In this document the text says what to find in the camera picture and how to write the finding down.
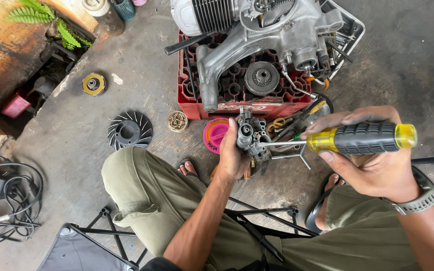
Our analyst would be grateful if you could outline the round metal clutch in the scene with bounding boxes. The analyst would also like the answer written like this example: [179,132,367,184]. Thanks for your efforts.
[244,61,280,96]

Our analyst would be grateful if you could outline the white round container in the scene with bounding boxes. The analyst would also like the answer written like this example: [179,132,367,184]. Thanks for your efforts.
[82,0,111,17]

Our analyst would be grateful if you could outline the yellow round pulley part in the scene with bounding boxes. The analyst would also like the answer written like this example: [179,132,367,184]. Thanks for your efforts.
[82,73,107,97]

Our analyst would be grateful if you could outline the green fern plant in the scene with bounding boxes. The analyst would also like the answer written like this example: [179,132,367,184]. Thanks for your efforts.
[5,0,93,51]

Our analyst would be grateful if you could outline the pink plastic box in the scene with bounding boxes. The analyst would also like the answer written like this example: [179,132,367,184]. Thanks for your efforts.
[1,92,32,119]

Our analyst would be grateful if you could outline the orange rubber hose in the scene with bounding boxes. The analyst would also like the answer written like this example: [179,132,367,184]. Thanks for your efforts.
[307,76,331,91]

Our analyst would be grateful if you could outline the teal mesh cup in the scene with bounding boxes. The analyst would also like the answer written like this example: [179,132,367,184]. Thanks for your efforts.
[110,0,136,21]

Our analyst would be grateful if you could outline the black metal rod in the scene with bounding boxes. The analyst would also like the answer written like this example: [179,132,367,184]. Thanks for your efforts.
[182,37,199,101]

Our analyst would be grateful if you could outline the red plastic bottle crate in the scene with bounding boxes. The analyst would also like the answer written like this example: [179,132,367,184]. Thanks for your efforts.
[177,30,315,120]

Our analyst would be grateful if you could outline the round metal tool pan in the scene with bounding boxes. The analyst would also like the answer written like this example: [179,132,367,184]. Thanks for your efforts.
[269,93,334,152]

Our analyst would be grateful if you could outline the orange handled pliers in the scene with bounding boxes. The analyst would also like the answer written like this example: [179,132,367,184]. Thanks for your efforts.
[267,117,294,133]

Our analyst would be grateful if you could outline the silver scooter engine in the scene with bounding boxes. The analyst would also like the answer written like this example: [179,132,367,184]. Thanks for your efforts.
[170,0,346,113]

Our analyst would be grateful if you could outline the black handled tool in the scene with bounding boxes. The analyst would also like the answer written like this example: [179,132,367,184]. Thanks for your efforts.
[164,33,211,56]

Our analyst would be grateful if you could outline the yellow handled pliers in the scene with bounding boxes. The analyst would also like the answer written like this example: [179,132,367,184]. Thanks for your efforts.
[299,100,327,122]

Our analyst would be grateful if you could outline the grey wrist watch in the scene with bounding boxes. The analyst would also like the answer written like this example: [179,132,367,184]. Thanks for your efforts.
[381,166,434,216]

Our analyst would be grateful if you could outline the black finned flywheel fan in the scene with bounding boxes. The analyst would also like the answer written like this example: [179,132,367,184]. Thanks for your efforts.
[107,110,153,151]

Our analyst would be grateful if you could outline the black sandal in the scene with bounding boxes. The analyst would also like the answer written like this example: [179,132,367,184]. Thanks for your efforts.
[305,172,345,233]
[177,158,201,178]

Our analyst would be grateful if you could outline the yellow grey handled screwdriver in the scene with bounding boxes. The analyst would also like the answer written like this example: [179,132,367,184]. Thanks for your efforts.
[258,122,418,155]

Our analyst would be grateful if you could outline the black folding chair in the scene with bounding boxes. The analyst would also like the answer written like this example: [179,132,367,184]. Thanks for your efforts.
[36,156,434,271]

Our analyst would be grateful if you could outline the olive green trousers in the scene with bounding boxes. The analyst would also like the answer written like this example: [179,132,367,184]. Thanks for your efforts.
[101,146,434,271]

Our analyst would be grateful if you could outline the grey plastic tool tray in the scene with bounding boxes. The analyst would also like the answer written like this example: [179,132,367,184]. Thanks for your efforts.
[315,0,366,80]

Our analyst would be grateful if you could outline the person's left hand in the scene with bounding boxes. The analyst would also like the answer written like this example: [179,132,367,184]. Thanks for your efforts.
[215,117,251,185]

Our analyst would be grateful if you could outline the small tin of brass parts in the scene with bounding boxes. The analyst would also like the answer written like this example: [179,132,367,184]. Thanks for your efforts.
[167,111,188,132]

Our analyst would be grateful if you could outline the pink round plastic lid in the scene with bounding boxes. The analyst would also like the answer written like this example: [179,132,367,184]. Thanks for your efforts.
[203,117,230,154]

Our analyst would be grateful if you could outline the grey metal carburetor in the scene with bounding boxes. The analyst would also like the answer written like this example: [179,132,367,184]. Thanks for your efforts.
[236,105,273,163]

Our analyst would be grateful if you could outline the silver y-shaped socket wrench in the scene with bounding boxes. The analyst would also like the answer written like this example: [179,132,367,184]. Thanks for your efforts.
[271,145,312,170]

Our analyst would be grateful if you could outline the person's right hand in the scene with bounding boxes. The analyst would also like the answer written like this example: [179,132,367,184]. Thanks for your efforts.
[301,106,425,205]

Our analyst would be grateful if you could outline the black tangled cables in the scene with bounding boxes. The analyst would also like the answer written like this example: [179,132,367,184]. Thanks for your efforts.
[0,154,44,247]

